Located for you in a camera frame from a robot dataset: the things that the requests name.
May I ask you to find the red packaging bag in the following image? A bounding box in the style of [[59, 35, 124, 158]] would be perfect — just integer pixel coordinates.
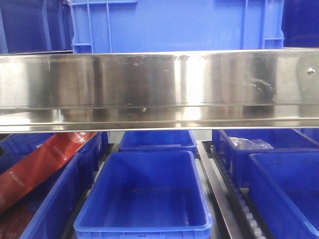
[[0, 131, 97, 214]]

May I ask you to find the dark blue crate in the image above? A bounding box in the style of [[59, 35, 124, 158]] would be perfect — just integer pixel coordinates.
[[282, 0, 319, 48], [0, 0, 73, 54]]

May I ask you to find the blue bin left rear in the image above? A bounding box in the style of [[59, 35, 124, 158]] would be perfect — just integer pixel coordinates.
[[0, 132, 108, 171]]

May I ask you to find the blue bin right rear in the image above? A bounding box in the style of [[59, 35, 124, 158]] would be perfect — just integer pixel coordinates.
[[212, 128, 319, 187]]

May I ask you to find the large blue crate upper shelf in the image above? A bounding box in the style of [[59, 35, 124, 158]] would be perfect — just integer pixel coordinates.
[[70, 0, 284, 53]]

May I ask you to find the blue bin centre rear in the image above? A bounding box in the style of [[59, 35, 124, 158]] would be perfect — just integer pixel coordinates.
[[119, 130, 197, 154]]

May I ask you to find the stainless steel shelf beam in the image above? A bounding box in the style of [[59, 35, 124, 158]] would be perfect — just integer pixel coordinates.
[[0, 48, 319, 133]]

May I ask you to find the steel roller track rail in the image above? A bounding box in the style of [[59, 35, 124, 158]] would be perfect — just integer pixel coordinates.
[[196, 141, 272, 239]]

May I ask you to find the blue bin left front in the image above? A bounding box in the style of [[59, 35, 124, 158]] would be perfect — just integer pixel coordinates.
[[0, 152, 95, 239]]

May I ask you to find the blue bin centre front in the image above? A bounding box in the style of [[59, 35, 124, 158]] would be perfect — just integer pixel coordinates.
[[74, 151, 213, 239]]

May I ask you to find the clear plastic bag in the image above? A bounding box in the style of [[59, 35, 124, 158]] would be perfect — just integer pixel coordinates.
[[230, 137, 274, 150]]

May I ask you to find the dark blue crate upper left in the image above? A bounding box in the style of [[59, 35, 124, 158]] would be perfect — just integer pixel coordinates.
[[0, 0, 73, 54]]

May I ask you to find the dark blue crate upper right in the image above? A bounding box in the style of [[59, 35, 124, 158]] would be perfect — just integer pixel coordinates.
[[282, 0, 319, 48]]

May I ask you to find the blue bin right front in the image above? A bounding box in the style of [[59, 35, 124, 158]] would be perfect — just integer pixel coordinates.
[[249, 152, 319, 239]]

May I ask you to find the blue bin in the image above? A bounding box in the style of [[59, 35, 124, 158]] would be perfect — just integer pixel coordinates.
[[0, 132, 108, 171], [212, 128, 319, 187], [119, 130, 197, 154], [74, 151, 213, 239], [0, 152, 95, 239], [249, 152, 319, 239]]

